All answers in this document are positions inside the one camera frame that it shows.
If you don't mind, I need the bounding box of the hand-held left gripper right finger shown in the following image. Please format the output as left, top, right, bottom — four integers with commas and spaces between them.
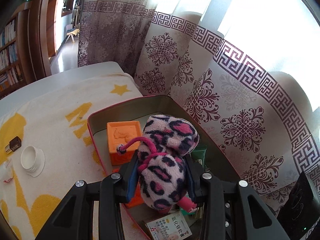
185, 157, 290, 240

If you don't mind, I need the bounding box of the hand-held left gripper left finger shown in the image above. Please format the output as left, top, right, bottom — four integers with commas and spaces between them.
36, 155, 140, 240

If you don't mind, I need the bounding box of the dark green cream tube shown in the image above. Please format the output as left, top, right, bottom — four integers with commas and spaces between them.
191, 147, 208, 168

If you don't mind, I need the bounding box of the leopard print plush pouch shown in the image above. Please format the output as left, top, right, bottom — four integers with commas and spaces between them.
116, 115, 200, 213

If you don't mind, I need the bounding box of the yellow green medicine box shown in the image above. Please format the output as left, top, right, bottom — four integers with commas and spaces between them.
142, 211, 193, 240

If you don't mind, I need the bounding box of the light orange embossed soft cube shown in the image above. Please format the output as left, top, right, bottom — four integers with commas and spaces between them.
107, 121, 142, 166

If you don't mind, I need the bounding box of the pink biscuit tin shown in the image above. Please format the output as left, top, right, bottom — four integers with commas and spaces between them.
87, 95, 241, 240

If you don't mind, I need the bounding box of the white yellow printed blanket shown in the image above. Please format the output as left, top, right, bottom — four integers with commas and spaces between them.
0, 73, 144, 240

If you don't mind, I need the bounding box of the purple patterned curtain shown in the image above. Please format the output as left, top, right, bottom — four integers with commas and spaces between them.
77, 0, 320, 213

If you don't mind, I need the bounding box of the white plastic lid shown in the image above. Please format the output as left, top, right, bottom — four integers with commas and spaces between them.
21, 146, 46, 178

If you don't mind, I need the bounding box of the gold black lipstick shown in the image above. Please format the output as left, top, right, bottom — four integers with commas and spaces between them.
5, 136, 22, 154

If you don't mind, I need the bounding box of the white table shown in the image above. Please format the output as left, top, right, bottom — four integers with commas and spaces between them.
0, 61, 130, 110

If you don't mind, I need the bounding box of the white bandage roll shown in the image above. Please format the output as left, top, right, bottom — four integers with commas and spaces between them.
0, 164, 14, 185

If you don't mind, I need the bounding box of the small wooden stool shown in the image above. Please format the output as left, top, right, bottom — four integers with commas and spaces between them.
66, 29, 80, 43

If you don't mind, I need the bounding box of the wooden bookshelf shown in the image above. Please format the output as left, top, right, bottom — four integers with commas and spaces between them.
0, 7, 30, 98

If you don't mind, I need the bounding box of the wooden door frame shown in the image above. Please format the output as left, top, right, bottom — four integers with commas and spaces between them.
24, 0, 63, 77

